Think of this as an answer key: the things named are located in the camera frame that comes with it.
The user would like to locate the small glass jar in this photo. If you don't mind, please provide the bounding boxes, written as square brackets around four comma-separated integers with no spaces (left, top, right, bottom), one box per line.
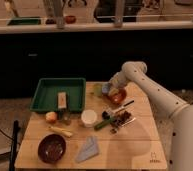
[62,112,71,125]

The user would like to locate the yellow corn cob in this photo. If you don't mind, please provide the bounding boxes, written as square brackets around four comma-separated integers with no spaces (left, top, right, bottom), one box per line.
[49,126,73,137]

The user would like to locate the green cucumber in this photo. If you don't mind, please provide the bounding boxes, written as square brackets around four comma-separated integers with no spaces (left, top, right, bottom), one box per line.
[94,118,115,131]

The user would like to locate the silver metal utensil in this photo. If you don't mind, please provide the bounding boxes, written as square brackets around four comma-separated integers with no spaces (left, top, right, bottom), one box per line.
[119,117,136,128]

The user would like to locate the white round container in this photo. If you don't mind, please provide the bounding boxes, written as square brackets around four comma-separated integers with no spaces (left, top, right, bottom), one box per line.
[81,110,97,127]

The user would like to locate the light blue folded cloth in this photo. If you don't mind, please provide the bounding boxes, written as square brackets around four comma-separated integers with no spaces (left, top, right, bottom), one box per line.
[75,136,99,163]

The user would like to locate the wooden block in tray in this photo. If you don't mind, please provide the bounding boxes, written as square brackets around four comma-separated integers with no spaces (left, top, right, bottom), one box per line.
[58,92,67,109]

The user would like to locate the green plastic tray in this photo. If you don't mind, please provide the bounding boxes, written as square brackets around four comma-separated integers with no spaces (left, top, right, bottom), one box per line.
[30,78,86,113]

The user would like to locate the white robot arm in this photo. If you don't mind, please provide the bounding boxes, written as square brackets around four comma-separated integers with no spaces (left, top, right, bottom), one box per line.
[109,61,193,171]

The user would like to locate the black stand pole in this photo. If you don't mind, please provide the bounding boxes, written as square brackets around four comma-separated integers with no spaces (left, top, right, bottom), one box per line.
[9,120,20,171]

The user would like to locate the dark brown bowl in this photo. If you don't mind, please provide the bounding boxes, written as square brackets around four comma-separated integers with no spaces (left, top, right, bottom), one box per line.
[38,134,66,164]

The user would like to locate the red bowl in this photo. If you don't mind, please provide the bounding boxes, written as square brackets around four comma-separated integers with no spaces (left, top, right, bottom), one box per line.
[108,88,127,104]

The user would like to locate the orange round fruit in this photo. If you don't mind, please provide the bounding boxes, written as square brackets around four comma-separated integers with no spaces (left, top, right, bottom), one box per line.
[45,112,57,123]

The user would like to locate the white black marker pen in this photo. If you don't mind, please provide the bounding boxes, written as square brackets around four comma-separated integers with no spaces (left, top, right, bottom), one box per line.
[113,100,134,113]

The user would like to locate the black round lid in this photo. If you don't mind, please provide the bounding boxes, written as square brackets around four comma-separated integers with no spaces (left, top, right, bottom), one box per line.
[102,111,110,119]

